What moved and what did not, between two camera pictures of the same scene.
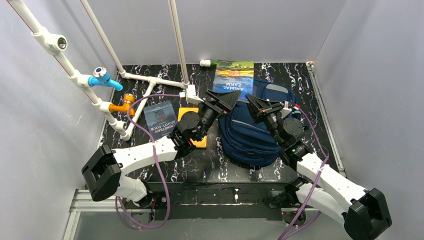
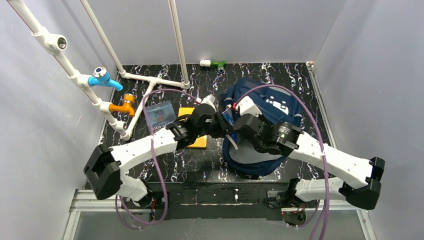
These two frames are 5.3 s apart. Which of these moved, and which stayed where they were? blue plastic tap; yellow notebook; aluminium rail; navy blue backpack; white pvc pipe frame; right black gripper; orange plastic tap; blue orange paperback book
Moved: blue orange paperback book; navy blue backpack; right black gripper
Stayed: blue plastic tap; white pvc pipe frame; yellow notebook; aluminium rail; orange plastic tap
